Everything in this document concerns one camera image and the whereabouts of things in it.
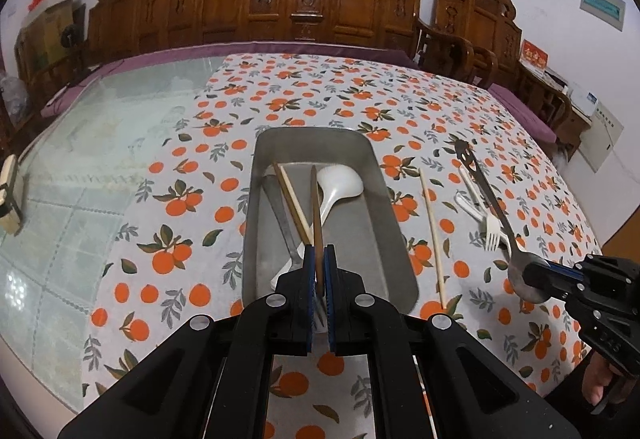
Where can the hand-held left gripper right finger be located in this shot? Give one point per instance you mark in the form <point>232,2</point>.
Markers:
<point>330,299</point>

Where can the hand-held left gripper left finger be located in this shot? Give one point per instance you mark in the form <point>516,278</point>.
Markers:
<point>309,299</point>

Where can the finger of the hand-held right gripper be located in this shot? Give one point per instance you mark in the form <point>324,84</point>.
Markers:
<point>567,266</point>
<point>540,281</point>

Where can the metal fork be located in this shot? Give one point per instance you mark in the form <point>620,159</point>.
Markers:
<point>282,224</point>

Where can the brown and ivory chopstick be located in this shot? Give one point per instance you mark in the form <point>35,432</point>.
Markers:
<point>432,239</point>
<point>292,206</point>
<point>316,219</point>

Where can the rectangular metal tray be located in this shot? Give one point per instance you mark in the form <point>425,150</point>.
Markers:
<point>370,229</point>

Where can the white soup spoon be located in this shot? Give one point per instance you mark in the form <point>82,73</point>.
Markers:
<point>337,184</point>

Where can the person's right hand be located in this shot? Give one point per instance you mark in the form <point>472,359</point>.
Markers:
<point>597,381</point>

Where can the white plastic fork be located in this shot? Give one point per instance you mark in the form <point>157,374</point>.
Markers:
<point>492,231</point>

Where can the small white plastic spoon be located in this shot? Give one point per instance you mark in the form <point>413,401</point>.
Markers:
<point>470,208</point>

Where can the square purple seat cushion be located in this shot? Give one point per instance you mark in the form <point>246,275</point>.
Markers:
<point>525,114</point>

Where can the white box with blue mark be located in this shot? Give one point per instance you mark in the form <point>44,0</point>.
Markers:
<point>582,100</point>

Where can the wooden side table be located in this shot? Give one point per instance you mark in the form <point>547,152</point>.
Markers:
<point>555,84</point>

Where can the orange fruit print tablecloth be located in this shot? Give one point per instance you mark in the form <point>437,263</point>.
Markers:
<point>300,89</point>

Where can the red gift box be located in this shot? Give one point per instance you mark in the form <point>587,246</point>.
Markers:
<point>534,54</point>

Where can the carved wooden armchair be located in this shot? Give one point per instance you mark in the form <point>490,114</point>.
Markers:
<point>480,29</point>

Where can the small black fan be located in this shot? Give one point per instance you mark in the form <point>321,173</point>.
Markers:
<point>71,36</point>

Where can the grey wall box green label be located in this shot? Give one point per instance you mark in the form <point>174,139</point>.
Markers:
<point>603,5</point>

